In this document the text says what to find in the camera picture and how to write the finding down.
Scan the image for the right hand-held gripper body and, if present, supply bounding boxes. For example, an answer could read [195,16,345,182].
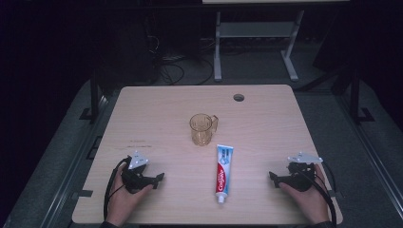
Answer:
[282,151,324,193]

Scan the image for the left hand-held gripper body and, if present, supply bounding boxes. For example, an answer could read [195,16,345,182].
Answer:
[121,150,152,195]

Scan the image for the person's right hand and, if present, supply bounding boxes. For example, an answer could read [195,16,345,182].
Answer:
[278,163,331,225]

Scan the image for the person's left hand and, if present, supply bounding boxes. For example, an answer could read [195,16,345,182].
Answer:
[106,164,155,227]

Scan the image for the white red blue toothpaste tube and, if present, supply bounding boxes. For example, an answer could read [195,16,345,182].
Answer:
[215,143,235,205]

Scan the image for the amber transparent plastic cup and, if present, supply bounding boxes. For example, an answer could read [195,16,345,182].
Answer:
[189,113,220,147]

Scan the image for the grey metal stand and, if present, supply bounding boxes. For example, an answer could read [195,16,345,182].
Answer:
[212,9,306,84]

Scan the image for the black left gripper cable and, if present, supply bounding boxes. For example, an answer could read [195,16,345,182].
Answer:
[103,156,133,222]

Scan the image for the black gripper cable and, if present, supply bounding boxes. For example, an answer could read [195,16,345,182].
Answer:
[297,161,338,228]
[103,156,133,222]

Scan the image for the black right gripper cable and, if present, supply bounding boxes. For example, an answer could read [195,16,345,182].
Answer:
[297,161,338,228]

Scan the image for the aluminium floor rail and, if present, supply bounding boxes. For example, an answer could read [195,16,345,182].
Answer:
[39,94,110,228]
[336,94,403,220]

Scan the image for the black metal post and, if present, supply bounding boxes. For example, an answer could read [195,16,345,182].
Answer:
[79,67,106,124]
[347,66,375,125]

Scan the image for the black floor cables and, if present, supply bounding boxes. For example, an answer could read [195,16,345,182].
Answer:
[154,51,217,86]

